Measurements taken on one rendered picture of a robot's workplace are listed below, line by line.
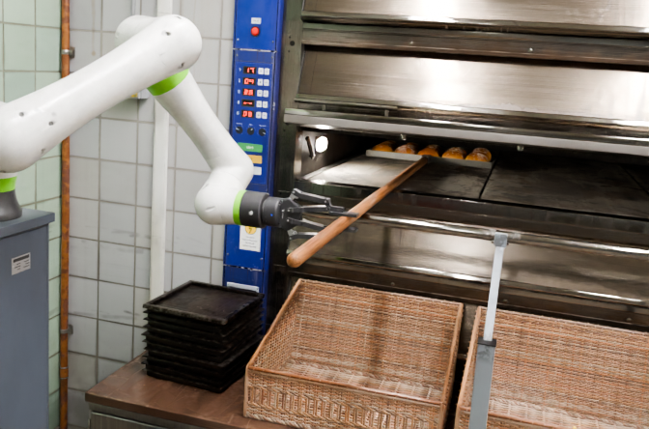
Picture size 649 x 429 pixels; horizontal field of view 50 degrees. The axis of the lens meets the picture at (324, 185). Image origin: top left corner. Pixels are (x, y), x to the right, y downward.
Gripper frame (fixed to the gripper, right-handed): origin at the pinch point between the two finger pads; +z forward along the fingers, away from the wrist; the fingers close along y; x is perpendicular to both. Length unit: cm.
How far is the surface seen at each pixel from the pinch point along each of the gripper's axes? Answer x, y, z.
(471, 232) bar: -19.1, 2.9, 29.9
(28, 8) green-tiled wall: -37, -49, -123
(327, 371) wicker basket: -43, 60, -13
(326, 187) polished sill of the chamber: -56, 3, -21
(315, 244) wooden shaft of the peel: 28.8, -0.8, 1.5
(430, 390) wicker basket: -43, 60, 21
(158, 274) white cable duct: -54, 41, -81
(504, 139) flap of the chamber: -42, -20, 35
